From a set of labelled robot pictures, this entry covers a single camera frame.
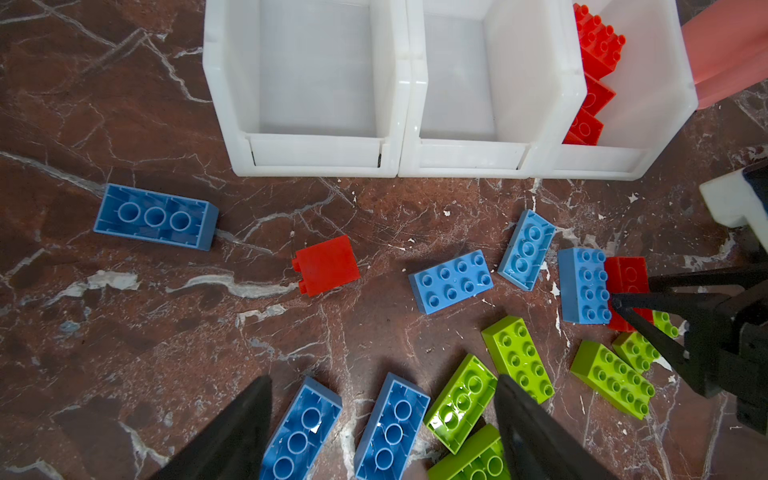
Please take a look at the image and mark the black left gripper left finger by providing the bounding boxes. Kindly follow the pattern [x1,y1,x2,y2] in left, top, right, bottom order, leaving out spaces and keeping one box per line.
[152,375,272,479]

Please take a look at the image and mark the white right sorting bin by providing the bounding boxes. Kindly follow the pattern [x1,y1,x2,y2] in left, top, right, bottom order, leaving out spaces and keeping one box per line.
[546,1,698,181]

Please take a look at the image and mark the small red lego brick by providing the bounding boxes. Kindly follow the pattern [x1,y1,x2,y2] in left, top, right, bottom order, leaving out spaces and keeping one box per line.
[292,235,361,297]

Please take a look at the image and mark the green lego brick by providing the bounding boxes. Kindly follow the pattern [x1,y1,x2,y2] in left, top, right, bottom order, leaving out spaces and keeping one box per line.
[570,340,655,420]
[424,354,498,454]
[481,316,555,404]
[427,425,511,480]
[612,311,680,374]

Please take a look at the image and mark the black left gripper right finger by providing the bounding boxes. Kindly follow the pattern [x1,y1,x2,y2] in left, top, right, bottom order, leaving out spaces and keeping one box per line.
[494,374,615,479]

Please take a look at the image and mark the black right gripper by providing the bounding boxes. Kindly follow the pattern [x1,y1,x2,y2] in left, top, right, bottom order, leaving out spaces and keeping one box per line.
[610,262,767,435]

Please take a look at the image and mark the pink toy watering can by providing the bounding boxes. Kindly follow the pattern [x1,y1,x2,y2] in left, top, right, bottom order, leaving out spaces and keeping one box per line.
[682,0,767,110]

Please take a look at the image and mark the white middle sorting bin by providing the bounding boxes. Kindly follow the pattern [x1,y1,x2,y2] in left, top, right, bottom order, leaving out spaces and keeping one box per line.
[399,0,586,179]

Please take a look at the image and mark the blue lego brick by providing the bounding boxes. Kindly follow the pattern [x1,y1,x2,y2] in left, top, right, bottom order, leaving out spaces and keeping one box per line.
[260,377,342,479]
[409,250,494,314]
[354,373,431,480]
[93,184,219,251]
[498,209,556,292]
[558,248,612,325]

